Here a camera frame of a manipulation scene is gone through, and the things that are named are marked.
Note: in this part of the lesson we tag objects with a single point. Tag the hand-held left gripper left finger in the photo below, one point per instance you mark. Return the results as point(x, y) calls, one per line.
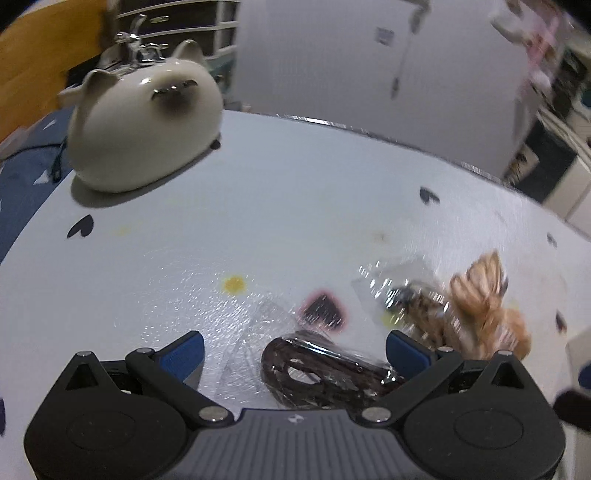
point(184, 353)

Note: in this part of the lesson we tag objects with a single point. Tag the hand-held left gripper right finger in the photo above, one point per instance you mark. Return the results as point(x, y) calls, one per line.
point(406, 353)

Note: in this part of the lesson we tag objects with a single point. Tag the blue patterned bedding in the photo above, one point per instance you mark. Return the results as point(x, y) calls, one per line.
point(23, 194)

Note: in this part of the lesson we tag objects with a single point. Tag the white lower kitchen cabinets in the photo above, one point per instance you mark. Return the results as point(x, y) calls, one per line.
point(581, 184)

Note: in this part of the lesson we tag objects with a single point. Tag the silver figurine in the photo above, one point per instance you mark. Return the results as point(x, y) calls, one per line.
point(134, 46)

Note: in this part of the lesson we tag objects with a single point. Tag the white printed tote bag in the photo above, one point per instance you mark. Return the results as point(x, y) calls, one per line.
point(519, 166)

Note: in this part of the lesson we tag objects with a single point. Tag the square wall hook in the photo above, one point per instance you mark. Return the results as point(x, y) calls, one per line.
point(384, 36)

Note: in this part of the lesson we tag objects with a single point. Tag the white ceramic cat ornament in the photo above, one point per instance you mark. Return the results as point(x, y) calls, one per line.
point(138, 138)

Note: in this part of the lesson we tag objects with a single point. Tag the white hanging bag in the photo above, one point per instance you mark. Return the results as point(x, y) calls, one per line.
point(505, 21)

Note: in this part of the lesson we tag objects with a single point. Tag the wooden headboard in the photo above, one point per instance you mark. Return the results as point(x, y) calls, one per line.
point(37, 60)

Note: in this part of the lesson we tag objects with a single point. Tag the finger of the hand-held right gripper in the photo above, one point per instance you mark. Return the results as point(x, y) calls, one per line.
point(577, 410)

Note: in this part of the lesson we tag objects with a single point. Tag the black fabric hamper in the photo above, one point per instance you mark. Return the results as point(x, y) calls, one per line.
point(549, 161)

